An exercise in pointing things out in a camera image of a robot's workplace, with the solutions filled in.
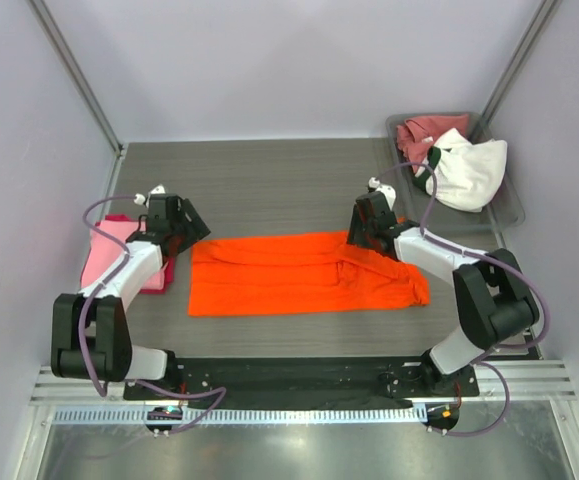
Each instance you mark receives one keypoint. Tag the right aluminium corner post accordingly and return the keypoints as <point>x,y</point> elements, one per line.
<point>530,38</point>

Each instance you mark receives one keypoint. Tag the grey plastic bin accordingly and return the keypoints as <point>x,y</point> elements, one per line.
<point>505,209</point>

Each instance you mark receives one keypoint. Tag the slotted cable duct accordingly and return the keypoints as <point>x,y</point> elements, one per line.
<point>151,415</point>

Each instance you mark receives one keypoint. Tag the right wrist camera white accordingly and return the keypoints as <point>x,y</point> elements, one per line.
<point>389,193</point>

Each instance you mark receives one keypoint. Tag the white t shirt green collar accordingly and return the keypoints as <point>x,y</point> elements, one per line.
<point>468,175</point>

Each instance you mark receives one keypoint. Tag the folded light pink t shirt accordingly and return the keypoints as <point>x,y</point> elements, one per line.
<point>109,245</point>

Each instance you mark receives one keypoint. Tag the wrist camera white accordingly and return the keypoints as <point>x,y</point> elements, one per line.
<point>389,193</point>
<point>144,199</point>

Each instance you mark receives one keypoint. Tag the left aluminium corner post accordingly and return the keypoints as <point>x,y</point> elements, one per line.
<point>60,45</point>

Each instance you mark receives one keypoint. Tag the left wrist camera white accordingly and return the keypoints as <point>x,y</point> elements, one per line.
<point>144,199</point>

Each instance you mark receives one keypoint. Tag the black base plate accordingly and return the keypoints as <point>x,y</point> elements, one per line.
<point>305,385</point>

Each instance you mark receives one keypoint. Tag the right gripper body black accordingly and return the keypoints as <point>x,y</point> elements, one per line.
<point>368,238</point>

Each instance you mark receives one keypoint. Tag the folded magenta t shirt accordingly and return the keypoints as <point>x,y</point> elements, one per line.
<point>166,275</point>

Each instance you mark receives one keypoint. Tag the orange t shirt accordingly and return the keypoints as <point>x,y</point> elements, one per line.
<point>298,274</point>

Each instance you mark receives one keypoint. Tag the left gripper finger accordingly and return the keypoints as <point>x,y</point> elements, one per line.
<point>176,243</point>
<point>194,225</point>

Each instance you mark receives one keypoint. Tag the aluminium corner post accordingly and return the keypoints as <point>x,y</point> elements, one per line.
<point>60,45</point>
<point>530,38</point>

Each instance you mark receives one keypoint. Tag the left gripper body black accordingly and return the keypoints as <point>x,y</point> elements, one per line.
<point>178,226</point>

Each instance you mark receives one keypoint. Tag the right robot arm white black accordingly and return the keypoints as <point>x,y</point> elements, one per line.
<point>492,297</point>

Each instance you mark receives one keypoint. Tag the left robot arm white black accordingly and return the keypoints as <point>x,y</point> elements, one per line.
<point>90,335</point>

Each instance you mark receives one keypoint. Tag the dusty red t shirt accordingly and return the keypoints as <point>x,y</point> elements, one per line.
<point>416,135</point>

